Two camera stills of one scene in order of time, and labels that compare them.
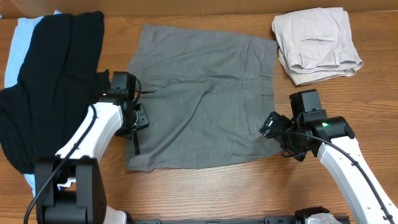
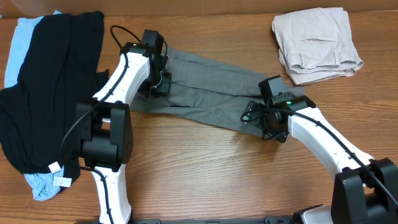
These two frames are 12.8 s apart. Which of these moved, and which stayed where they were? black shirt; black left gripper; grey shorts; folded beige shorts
Moved: black left gripper; grey shorts
Stayed: black shirt; folded beige shorts
